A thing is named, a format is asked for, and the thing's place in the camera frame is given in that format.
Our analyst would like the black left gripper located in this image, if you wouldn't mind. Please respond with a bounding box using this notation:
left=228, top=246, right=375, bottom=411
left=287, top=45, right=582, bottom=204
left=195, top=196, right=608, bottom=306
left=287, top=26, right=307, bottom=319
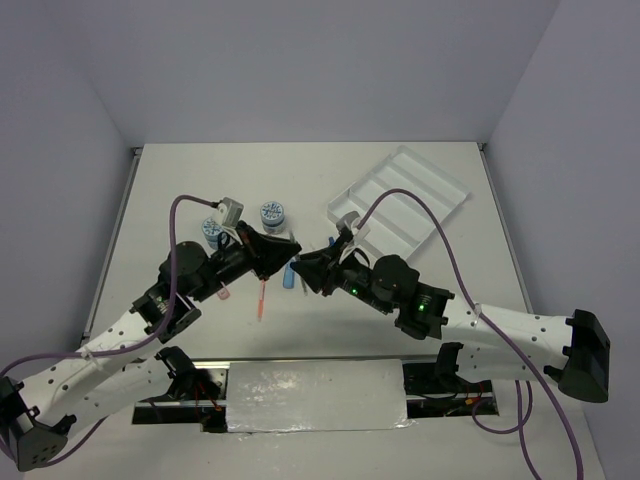
left=192, top=220, right=302, bottom=303

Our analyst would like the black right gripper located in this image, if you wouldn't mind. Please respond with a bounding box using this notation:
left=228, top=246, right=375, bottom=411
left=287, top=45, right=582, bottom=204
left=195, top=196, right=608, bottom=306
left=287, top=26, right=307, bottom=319
left=289, top=235, right=393, bottom=314

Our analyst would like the orange highlighter pen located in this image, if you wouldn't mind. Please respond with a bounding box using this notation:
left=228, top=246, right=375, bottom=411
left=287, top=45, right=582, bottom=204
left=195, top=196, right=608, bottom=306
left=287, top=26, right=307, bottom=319
left=257, top=280, right=266, bottom=322

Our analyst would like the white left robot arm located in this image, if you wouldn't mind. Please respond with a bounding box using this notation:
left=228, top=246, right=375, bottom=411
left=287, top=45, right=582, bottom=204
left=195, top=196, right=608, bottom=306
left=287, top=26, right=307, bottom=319
left=1, top=222, right=301, bottom=472

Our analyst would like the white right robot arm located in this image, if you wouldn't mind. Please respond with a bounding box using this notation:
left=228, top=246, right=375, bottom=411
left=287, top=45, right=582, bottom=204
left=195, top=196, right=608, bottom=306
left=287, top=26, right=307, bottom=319
left=292, top=247, right=611, bottom=403

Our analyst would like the blue transparent eraser case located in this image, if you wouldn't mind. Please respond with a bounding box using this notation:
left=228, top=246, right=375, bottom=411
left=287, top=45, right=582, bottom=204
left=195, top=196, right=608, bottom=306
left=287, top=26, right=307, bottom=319
left=282, top=266, right=295, bottom=289

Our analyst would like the right blue ink jar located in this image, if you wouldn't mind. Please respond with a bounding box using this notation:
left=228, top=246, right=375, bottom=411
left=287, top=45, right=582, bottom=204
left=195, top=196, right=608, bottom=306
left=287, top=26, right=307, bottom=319
left=259, top=201, right=286, bottom=235

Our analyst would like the blue ink jar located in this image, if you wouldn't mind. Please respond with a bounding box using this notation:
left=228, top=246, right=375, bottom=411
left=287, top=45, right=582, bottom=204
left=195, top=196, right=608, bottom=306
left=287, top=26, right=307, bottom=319
left=259, top=201, right=286, bottom=235
left=201, top=217, right=223, bottom=251

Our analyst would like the pink transparent eraser case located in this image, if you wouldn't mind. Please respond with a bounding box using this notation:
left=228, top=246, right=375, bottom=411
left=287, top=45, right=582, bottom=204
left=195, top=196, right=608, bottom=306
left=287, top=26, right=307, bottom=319
left=217, top=285, right=230, bottom=300

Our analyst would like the left blue ink jar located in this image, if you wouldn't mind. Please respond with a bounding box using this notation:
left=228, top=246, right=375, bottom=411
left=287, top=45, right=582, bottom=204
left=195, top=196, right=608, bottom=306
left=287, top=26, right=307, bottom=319
left=201, top=217, right=223, bottom=251

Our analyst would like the white divided plastic tray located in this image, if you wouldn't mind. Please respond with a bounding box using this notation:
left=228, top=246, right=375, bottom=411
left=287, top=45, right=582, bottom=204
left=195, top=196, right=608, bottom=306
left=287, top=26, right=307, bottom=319
left=326, top=145, right=470, bottom=260

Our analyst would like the silver foil covered plate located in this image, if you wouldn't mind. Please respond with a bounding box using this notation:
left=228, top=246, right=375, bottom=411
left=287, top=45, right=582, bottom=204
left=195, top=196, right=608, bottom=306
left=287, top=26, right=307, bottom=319
left=226, top=359, right=411, bottom=433

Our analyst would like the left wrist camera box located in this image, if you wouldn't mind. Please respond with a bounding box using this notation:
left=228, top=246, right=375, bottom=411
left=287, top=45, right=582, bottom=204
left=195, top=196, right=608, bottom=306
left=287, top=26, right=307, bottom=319
left=212, top=197, right=244, bottom=234

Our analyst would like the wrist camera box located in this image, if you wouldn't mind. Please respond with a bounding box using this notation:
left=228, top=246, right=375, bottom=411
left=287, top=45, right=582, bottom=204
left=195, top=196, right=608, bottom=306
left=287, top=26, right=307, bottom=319
left=336, top=211, right=370, bottom=248
left=212, top=197, right=244, bottom=234

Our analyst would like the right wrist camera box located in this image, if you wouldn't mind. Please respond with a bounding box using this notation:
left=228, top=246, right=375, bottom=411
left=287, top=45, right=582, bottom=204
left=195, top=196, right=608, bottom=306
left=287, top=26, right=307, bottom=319
left=336, top=211, right=370, bottom=248

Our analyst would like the metal base rail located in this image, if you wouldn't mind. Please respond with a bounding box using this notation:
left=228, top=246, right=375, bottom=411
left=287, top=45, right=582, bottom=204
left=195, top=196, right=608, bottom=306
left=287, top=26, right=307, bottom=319
left=132, top=355, right=498, bottom=434

